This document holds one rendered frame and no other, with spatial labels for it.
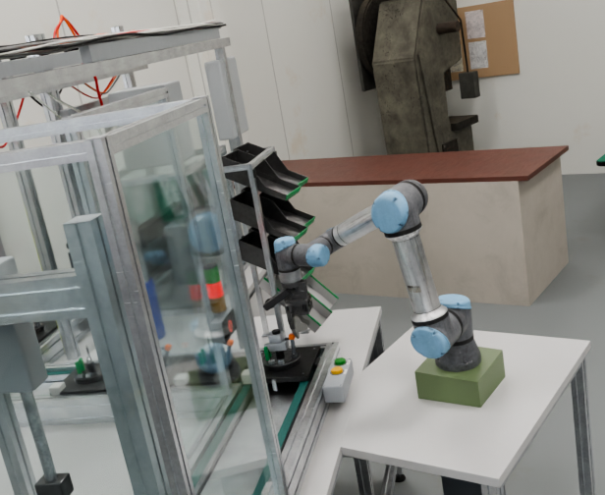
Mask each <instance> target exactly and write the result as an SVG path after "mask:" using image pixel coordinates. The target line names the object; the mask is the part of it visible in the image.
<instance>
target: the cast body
mask: <svg viewBox="0 0 605 495"><path fill-rule="evenodd" d="M268 339H269V343H268V344H264V347H267V348H268V350H269V352H275V351H286V350H287V349H288V347H289V341H288V340H287V341H285V337H284V332H283V330H281V331H280V329H274V330H272V331H271V332H270V334H269V335H268Z"/></svg>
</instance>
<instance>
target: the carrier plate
mask: <svg viewBox="0 0 605 495"><path fill-rule="evenodd" d="M296 351H298V352H299V353H300V354H301V359H302V360H301V362H300V363H299V364H298V365H296V366H295V367H293V368H290V369H287V370H283V371H268V370H265V369H264V372H265V377H266V382H267V384H268V383H272V382H271V381H272V379H276V382H277V383H284V382H300V381H308V380H309V378H310V375H311V373H312V371H313V369H314V364H315V362H316V359H317V357H319V355H320V352H321V348H320V347H306V348H296Z"/></svg>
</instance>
